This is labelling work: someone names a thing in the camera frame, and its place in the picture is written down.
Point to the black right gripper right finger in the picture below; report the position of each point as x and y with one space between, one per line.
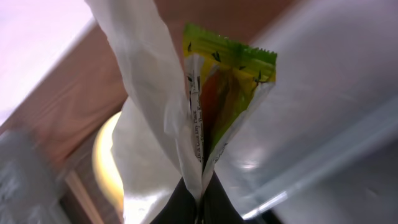
217 208

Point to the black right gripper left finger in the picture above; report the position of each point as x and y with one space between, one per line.
180 209

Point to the white napkin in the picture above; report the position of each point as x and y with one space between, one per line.
152 141

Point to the yellow plate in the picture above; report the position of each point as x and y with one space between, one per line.
104 167

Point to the green yellow snack wrapper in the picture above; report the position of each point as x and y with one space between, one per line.
225 76

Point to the clear plastic waste bin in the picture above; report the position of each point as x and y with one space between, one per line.
322 146

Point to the right wooden chopstick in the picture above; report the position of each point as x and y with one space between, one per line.
76 186

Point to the grey plastic dish rack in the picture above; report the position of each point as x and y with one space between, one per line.
28 193

